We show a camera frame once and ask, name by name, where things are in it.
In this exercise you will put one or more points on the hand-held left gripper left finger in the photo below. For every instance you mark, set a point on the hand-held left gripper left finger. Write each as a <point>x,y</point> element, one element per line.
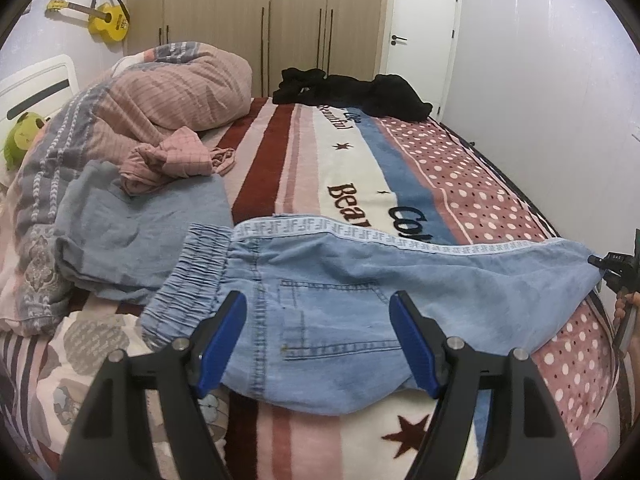
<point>223,340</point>

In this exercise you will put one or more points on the white headboard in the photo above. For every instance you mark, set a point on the white headboard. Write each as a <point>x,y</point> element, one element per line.
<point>35,85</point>

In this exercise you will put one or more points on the pink checked garment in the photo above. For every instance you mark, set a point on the pink checked garment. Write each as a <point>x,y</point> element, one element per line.
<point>167,160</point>

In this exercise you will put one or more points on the floral patterned bed sheet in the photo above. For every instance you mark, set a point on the floral patterned bed sheet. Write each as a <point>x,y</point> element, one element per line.
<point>100,395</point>

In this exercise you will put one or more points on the black clothes pile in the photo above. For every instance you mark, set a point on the black clothes pile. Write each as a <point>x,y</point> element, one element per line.
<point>350,91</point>

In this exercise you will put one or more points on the white door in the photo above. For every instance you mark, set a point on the white door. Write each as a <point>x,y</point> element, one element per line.
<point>419,30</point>

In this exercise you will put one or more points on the yellow guitar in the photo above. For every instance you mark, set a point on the yellow guitar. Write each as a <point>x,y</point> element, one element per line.
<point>97,16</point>

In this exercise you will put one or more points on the light blue denim pants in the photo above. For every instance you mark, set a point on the light blue denim pants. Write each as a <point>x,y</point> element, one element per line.
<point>380,305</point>

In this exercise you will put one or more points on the beige wooden wardrobe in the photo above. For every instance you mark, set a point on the beige wooden wardrobe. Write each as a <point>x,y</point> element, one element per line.
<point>260,15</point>

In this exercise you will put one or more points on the pink grey striped duvet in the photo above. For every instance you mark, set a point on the pink grey striped duvet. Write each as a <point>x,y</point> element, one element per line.
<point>125,125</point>

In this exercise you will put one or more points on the grey-blue folded garment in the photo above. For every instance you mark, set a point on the grey-blue folded garment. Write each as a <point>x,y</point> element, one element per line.
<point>135,232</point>

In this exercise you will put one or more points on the striped dotted printed blanket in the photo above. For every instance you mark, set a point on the striped dotted printed blanket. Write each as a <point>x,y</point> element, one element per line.
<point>400,175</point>

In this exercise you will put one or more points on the green plush toy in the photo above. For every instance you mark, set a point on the green plush toy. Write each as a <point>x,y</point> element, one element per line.
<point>20,136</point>

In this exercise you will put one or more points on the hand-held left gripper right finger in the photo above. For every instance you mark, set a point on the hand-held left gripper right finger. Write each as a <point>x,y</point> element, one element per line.
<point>409,341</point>

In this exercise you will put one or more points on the person's right hand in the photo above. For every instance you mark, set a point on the person's right hand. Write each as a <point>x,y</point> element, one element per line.
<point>626,307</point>

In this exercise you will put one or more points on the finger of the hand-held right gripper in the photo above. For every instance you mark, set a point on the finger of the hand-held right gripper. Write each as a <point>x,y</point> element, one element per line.
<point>601,263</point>

